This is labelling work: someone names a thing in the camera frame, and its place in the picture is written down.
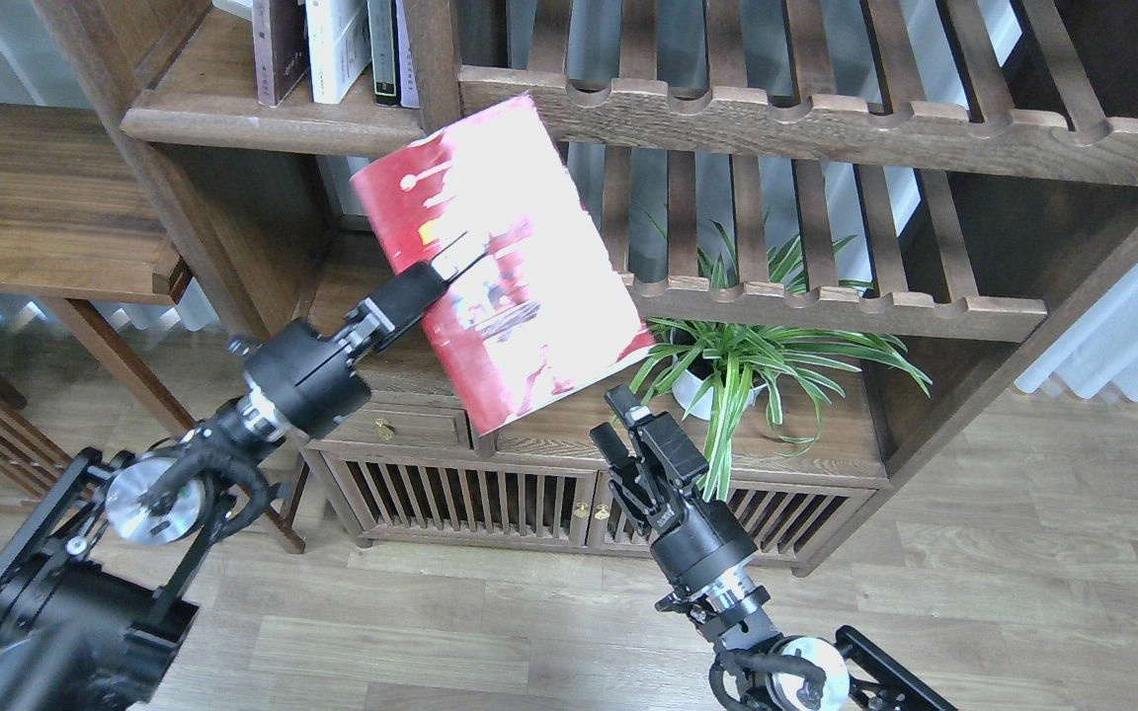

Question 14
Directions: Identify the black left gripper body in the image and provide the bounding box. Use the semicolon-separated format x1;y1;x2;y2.
228;262;448;440

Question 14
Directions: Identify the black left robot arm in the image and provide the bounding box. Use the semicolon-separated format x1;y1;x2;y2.
0;233;487;710

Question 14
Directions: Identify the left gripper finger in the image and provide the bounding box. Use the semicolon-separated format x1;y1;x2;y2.
431;231;489;282

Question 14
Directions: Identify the green spider plant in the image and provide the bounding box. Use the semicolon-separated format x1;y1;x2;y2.
628;209;934;503

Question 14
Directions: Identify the dark green upright book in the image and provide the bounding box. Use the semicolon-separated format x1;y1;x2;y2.
366;0;399;107

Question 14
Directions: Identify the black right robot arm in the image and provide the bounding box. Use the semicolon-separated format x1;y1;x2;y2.
591;386;951;710

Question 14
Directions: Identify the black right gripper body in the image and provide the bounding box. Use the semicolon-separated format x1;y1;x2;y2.
610;415;760;613

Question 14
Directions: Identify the dark brown book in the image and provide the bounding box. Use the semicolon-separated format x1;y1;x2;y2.
251;1;308;108

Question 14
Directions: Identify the white upright book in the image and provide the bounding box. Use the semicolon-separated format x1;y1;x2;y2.
304;1;370;105

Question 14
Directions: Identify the dark wooden bookshelf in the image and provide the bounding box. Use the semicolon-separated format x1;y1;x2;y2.
35;1;1138;576

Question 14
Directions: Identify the white plant pot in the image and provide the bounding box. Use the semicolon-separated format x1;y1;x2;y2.
673;359;719;422

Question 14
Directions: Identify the red book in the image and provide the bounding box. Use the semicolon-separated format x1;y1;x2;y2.
351;94;654;435

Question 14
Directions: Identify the wooden side table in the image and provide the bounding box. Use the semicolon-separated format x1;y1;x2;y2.
0;101;308;552

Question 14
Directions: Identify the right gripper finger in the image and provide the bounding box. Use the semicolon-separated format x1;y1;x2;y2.
605;385;651;428
589;423;630;471

